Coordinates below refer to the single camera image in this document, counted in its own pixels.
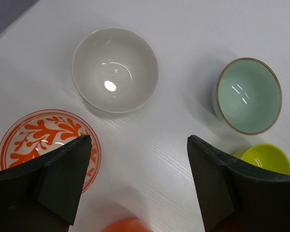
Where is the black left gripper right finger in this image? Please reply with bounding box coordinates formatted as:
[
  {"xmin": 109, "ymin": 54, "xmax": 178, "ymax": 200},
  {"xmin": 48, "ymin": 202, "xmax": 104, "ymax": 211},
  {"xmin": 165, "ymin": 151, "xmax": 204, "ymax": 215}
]
[{"xmin": 187, "ymin": 135, "xmax": 290, "ymax": 232}]

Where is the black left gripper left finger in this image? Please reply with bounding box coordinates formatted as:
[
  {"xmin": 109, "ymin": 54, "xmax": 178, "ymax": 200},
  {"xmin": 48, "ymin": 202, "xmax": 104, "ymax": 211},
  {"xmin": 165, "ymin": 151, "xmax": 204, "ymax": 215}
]
[{"xmin": 0, "ymin": 135, "xmax": 91, "ymax": 232}]

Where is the orange patterned glass bowl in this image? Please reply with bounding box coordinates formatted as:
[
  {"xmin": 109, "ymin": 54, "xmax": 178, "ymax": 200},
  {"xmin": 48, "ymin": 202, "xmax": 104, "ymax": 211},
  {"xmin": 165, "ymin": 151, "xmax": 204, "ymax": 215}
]
[{"xmin": 0, "ymin": 109, "xmax": 102, "ymax": 191}]

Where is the lime green bowl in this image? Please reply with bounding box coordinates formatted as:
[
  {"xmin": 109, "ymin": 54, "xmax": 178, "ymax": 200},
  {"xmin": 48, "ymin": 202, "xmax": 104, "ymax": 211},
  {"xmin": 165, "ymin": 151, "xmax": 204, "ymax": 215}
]
[{"xmin": 232, "ymin": 144, "xmax": 290, "ymax": 175}]

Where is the orange square plastic bowl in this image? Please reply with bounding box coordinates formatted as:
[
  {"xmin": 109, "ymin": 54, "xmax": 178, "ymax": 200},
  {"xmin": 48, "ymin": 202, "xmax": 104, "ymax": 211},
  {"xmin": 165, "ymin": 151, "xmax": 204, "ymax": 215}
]
[{"xmin": 101, "ymin": 218, "xmax": 151, "ymax": 232}]

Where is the celadon green ceramic bowl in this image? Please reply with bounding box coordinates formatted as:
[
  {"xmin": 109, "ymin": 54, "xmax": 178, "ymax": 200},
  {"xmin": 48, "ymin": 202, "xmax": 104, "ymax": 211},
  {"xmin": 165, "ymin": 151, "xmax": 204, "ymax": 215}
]
[{"xmin": 212, "ymin": 58, "xmax": 282, "ymax": 135}]

